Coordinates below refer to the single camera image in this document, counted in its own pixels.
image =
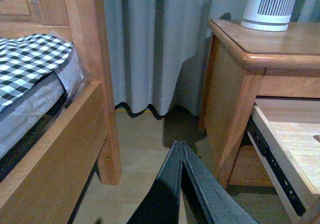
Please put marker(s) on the wooden drawer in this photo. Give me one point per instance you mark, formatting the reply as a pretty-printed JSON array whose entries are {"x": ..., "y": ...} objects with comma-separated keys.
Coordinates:
[
  {"x": 285, "y": 134},
  {"x": 248, "y": 169}
]

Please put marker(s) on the wooden nightstand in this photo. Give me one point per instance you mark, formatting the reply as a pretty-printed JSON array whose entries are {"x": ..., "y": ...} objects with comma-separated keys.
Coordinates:
[{"x": 244, "y": 64}]

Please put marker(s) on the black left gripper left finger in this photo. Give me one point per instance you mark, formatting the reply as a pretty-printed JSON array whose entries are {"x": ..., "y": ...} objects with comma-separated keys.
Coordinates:
[{"x": 162, "y": 202}]

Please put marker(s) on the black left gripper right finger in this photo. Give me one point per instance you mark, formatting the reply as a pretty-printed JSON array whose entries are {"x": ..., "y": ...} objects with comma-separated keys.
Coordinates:
[{"x": 209, "y": 201}]

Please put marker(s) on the grey curtain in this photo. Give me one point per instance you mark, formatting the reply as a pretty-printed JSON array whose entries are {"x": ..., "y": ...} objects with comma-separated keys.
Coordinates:
[{"x": 158, "y": 50}]

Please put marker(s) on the wooden bed frame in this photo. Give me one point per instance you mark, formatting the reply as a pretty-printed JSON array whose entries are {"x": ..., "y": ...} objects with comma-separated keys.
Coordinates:
[{"x": 46, "y": 184}]

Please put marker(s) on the black white checkered cloth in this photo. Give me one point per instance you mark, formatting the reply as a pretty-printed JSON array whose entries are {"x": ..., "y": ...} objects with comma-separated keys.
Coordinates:
[{"x": 26, "y": 60}]

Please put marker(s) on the white cylindrical air purifier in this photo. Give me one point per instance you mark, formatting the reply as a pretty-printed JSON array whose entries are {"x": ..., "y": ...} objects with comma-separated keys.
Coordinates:
[{"x": 267, "y": 15}]

